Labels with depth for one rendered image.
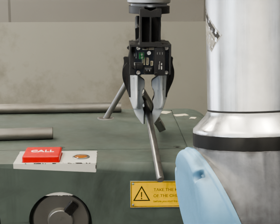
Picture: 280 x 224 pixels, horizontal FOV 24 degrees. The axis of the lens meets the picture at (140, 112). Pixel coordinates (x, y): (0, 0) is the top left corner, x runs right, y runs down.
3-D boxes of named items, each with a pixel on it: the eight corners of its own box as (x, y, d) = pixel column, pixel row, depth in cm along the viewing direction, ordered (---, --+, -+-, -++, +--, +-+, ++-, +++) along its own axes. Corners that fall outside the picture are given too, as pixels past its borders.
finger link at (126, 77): (121, 96, 116) (123, 48, 114) (121, 95, 118) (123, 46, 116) (147, 98, 117) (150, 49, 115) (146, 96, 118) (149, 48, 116)
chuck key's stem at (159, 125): (155, 126, 128) (133, 90, 120) (166, 122, 127) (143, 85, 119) (158, 134, 126) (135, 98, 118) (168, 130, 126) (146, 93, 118)
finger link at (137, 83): (128, 129, 113) (130, 76, 111) (127, 121, 119) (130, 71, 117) (146, 130, 113) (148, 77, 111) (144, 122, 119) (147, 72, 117)
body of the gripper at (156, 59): (127, 79, 109) (127, 6, 107) (126, 71, 118) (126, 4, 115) (172, 78, 110) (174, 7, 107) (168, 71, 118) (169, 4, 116)
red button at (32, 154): (22, 168, 105) (22, 155, 105) (27, 158, 111) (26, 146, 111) (59, 167, 105) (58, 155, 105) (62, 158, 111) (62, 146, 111)
